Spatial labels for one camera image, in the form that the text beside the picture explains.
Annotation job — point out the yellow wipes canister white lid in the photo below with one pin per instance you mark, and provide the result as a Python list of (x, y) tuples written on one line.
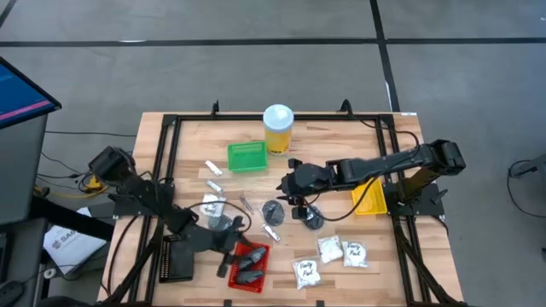
[(278, 123)]

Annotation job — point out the gray monitor cart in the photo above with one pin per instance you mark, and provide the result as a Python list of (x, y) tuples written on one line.
[(21, 170)]

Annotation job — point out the small silver packet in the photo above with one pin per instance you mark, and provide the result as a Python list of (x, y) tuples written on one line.
[(215, 187), (213, 168)]

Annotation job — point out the gray stand foot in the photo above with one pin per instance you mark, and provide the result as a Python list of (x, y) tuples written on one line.
[(529, 167)]

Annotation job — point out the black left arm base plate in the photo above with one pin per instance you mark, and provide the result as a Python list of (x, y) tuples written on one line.
[(123, 206)]

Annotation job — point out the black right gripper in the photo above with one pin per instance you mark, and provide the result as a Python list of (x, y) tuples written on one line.
[(313, 181)]

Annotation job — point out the black cart leg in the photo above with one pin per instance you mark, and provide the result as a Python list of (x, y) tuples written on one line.
[(72, 219)]

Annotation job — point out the bagged silver nail clipper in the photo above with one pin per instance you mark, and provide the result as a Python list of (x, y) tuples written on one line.
[(271, 233), (246, 204)]

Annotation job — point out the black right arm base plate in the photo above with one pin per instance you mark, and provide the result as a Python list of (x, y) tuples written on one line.
[(426, 206)]

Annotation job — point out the black plastic basket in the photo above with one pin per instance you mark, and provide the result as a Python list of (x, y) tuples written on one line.
[(177, 268)]

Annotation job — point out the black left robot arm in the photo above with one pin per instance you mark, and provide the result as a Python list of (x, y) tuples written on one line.
[(141, 192)]

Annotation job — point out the white paper booklet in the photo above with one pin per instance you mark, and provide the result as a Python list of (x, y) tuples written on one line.
[(68, 249)]

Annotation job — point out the green plastic basket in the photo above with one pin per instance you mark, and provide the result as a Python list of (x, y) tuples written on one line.
[(247, 158)]

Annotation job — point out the red plastic basket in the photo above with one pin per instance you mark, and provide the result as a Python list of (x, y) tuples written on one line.
[(247, 287)]

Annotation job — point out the gray silicone travel bottle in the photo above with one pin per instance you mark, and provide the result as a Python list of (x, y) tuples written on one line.
[(253, 257), (249, 277)]

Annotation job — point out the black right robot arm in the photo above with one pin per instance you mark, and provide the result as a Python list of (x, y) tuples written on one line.
[(384, 164)]

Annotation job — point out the monitor with blue screen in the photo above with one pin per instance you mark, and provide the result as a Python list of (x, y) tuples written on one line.
[(21, 98)]

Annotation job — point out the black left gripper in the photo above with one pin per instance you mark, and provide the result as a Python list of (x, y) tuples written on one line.
[(215, 241)]

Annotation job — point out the yellow plastic basket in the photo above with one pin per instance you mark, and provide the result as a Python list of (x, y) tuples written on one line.
[(375, 204)]

